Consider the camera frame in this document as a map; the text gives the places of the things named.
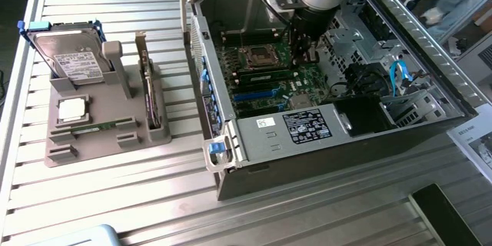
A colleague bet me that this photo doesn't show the installed RAM stick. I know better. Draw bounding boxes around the installed RAM stick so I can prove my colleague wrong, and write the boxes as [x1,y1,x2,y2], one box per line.
[234,68,291,85]

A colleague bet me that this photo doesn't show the graphics card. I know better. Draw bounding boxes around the graphics card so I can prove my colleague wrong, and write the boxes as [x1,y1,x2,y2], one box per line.
[133,31,162,129]

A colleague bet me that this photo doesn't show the printed paper sheet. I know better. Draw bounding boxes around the printed paper sheet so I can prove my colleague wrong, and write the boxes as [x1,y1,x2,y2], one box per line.
[445,104,492,178]

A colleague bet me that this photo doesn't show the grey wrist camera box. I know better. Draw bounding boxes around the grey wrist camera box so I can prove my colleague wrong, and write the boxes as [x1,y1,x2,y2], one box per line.
[263,0,305,14]

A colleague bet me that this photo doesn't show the open black PC case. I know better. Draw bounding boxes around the open black PC case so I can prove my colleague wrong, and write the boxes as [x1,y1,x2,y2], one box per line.
[178,0,482,202]

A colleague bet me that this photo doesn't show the blue expansion slot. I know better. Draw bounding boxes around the blue expansion slot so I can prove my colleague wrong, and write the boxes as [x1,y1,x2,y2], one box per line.
[233,88,275,102]

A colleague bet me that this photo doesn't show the blue disk caddy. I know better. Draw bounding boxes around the blue disk caddy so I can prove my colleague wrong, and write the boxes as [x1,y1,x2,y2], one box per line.
[17,19,102,46]

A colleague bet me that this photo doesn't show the black flat tablet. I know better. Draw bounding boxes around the black flat tablet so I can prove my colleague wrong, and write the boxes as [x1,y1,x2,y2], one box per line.
[407,183,482,246]

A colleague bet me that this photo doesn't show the green RAM stick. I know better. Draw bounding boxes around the green RAM stick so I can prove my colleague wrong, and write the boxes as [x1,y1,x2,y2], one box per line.
[69,123,121,135]

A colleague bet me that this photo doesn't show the blue case latch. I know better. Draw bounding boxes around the blue case latch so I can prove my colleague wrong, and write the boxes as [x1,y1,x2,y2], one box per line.
[206,141,225,155]

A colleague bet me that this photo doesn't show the silver disk bay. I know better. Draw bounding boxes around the silver disk bay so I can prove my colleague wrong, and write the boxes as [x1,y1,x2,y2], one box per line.
[378,89,443,128]

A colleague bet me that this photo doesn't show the green motherboard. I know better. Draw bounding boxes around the green motherboard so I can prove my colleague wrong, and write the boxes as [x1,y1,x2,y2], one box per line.
[211,37,331,118]

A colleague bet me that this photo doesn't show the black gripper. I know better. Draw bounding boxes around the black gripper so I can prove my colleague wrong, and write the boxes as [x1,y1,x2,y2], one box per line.
[287,6,339,66]

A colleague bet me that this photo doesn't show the CPU socket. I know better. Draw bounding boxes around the CPU socket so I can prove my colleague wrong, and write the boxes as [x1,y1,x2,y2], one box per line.
[237,45,275,70]

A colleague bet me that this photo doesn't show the silver chipset heatsink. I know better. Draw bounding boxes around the silver chipset heatsink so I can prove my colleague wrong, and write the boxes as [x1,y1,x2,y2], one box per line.
[287,94,313,109]

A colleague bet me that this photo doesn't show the silver hard disk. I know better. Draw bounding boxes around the silver hard disk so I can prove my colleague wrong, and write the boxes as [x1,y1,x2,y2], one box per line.
[31,28,105,86]

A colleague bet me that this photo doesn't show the grey power supply unit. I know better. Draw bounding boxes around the grey power supply unit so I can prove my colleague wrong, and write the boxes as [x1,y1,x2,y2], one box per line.
[233,104,349,162]

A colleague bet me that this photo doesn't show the silver CPU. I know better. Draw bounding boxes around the silver CPU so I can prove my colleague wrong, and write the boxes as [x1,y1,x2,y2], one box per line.
[57,99,87,122]

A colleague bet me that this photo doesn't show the light blue plastic box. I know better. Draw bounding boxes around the light blue plastic box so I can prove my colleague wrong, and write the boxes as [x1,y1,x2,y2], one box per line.
[37,224,121,246]

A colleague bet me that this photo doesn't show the blue SATA wire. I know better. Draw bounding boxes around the blue SATA wire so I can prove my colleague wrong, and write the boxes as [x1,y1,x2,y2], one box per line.
[389,59,414,97]

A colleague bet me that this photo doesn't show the grey parts rack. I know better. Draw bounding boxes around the grey parts rack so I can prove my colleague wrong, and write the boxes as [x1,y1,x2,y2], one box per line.
[43,40,173,169]

